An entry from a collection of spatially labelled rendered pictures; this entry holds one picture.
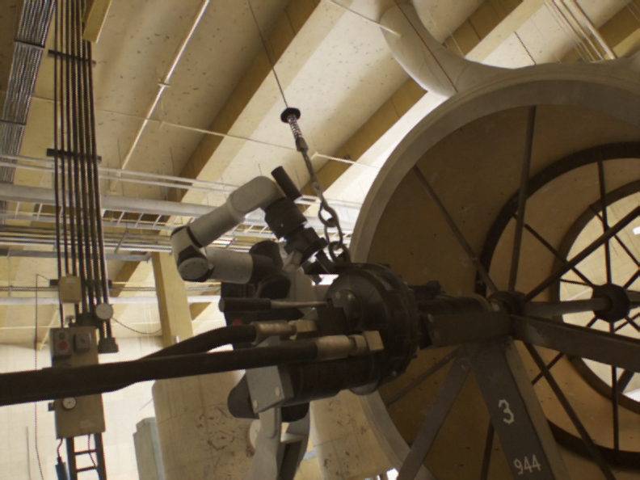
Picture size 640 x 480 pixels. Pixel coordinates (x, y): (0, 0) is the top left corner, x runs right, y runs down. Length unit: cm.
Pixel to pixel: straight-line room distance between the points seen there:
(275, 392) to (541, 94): 127
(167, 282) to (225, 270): 966
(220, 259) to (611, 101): 121
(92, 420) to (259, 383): 188
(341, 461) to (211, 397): 224
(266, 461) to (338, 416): 546
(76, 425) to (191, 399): 311
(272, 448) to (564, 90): 144
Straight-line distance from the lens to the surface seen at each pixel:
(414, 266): 248
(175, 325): 1062
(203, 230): 121
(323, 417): 715
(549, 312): 194
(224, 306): 98
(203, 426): 571
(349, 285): 116
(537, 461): 149
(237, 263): 133
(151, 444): 875
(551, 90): 172
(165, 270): 1108
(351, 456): 704
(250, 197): 116
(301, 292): 151
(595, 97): 165
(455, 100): 193
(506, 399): 149
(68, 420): 277
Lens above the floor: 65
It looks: 23 degrees up
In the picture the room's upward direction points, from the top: 18 degrees counter-clockwise
